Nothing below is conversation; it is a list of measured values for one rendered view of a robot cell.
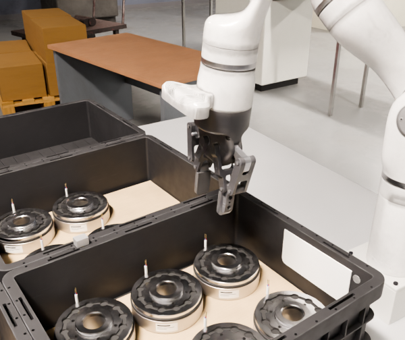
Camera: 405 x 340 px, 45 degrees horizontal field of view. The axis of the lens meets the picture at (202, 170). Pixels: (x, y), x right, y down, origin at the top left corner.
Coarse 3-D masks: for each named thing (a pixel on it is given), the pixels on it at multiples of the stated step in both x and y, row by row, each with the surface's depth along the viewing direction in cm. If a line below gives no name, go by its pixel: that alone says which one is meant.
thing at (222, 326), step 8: (208, 328) 63; (216, 328) 63; (224, 328) 63; (232, 328) 63; (240, 328) 63; (248, 328) 63; (200, 336) 62; (208, 336) 62; (216, 336) 62; (240, 336) 62; (248, 336) 62; (256, 336) 62
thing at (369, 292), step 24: (168, 216) 75; (96, 240) 69; (312, 240) 69; (48, 264) 64; (360, 264) 64; (360, 288) 60; (24, 312) 56; (336, 312) 56; (48, 336) 53; (288, 336) 53; (312, 336) 54
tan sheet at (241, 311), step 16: (192, 272) 78; (272, 272) 78; (256, 288) 75; (272, 288) 75; (288, 288) 75; (128, 304) 72; (208, 304) 72; (224, 304) 72; (240, 304) 72; (256, 304) 72; (208, 320) 69; (224, 320) 69; (240, 320) 69; (144, 336) 66; (160, 336) 66; (176, 336) 66; (192, 336) 66
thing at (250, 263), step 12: (204, 252) 78; (216, 252) 78; (240, 252) 78; (252, 252) 78; (204, 264) 75; (252, 264) 75; (204, 276) 72; (216, 276) 73; (228, 276) 72; (240, 276) 73; (252, 276) 72
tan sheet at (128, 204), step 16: (112, 192) 102; (128, 192) 102; (144, 192) 102; (160, 192) 102; (112, 208) 96; (128, 208) 96; (144, 208) 96; (160, 208) 96; (64, 240) 86; (16, 256) 82
